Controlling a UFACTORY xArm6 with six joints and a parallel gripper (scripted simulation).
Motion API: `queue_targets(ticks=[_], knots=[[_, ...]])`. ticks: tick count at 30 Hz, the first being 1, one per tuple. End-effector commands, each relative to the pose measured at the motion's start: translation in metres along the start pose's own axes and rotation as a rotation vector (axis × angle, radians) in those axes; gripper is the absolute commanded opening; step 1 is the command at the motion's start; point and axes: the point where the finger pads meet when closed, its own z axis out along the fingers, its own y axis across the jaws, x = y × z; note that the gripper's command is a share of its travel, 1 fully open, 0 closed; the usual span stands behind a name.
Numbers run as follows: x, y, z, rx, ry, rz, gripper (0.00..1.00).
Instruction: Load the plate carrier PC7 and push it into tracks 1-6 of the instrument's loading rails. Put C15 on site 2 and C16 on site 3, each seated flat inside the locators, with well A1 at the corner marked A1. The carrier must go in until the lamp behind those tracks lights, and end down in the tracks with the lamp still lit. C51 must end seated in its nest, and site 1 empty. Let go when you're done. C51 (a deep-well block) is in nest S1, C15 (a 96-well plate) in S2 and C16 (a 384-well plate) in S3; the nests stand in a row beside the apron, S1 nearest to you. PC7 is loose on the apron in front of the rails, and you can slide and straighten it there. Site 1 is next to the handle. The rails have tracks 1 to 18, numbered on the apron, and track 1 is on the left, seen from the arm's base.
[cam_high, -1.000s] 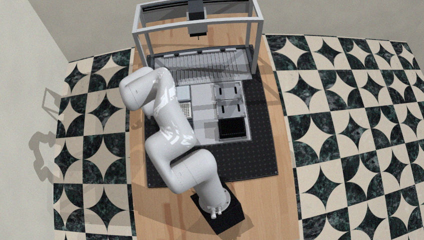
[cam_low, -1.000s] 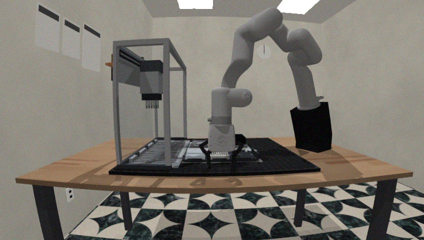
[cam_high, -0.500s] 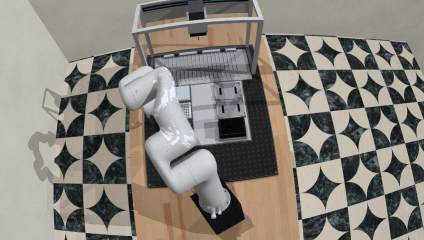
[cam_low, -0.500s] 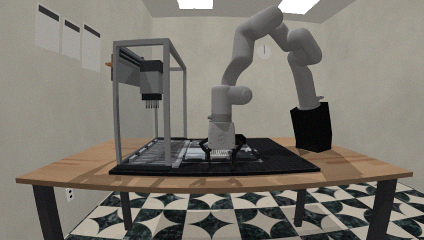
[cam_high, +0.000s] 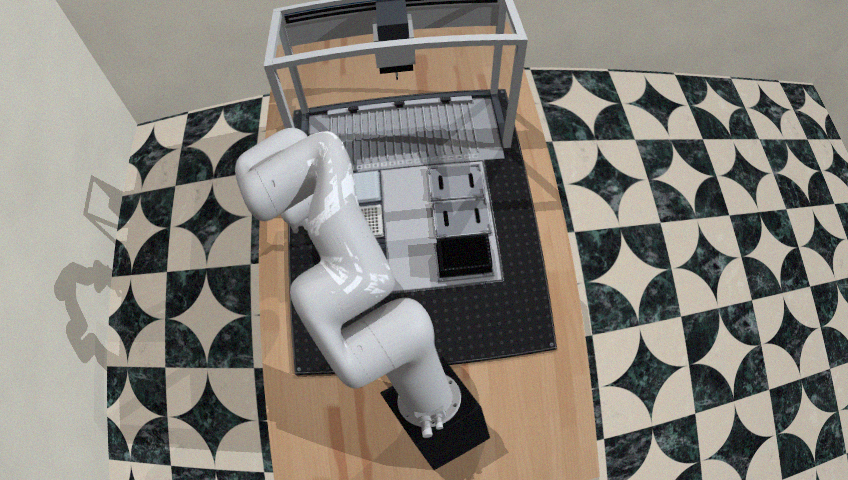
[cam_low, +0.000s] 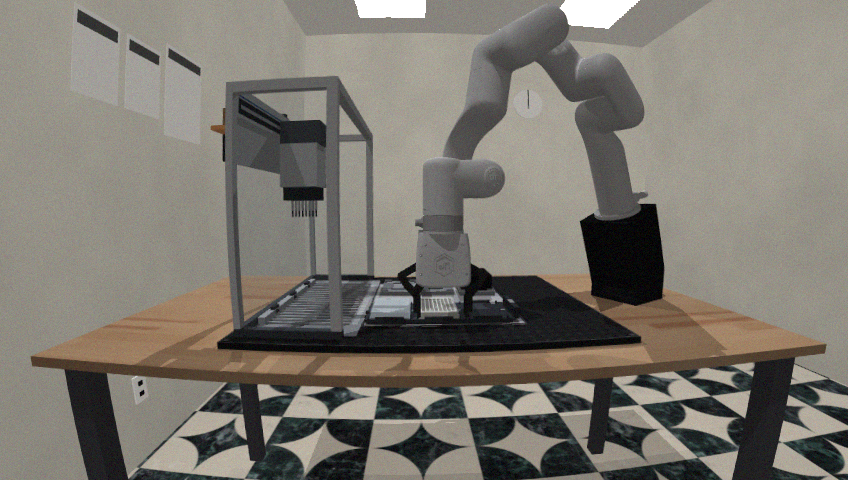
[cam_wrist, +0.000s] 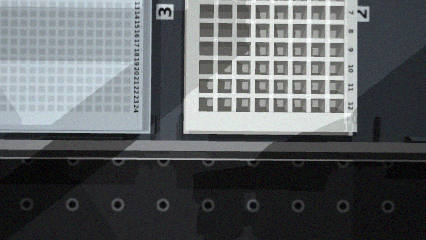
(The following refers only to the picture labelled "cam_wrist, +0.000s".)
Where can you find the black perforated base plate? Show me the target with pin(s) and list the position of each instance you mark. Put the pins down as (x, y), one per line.
(110, 199)

